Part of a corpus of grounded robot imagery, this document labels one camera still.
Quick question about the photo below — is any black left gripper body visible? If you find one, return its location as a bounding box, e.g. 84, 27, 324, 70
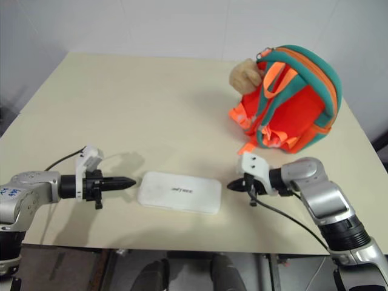
83, 169, 106, 210

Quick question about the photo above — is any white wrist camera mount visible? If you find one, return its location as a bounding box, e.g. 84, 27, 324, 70
74, 145, 105, 202
236, 152, 278, 195

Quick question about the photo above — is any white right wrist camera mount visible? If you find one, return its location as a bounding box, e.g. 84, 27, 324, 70
236, 152, 278, 195

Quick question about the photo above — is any white flat box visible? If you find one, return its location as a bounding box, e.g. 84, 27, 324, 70
136, 171, 222, 216

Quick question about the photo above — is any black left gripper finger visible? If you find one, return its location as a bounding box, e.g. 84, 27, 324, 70
102, 184, 136, 192
102, 176, 136, 186

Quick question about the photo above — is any brown board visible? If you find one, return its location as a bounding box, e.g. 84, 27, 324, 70
19, 243, 105, 291

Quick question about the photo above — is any beige plush toy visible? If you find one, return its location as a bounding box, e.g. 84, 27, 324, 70
228, 58, 265, 95

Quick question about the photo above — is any thin white cable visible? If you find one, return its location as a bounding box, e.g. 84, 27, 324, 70
311, 259, 326, 286

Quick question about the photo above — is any orange and teal backpack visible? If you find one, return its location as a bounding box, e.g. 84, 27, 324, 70
227, 45, 343, 156

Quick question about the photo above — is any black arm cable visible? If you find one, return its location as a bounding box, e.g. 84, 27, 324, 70
44, 146, 87, 172
251, 193, 332, 253

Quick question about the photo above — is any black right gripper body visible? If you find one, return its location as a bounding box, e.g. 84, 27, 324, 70
242, 172, 266, 207

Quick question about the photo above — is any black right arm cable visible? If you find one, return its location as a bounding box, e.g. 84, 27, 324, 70
251, 193, 332, 253

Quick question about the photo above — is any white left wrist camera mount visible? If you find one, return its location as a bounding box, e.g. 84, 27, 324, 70
74, 145, 105, 202

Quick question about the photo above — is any dark rounded shape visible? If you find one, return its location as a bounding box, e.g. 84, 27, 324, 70
211, 253, 247, 291
132, 257, 171, 291

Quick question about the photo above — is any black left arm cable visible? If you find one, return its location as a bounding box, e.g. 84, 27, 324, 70
44, 146, 87, 172

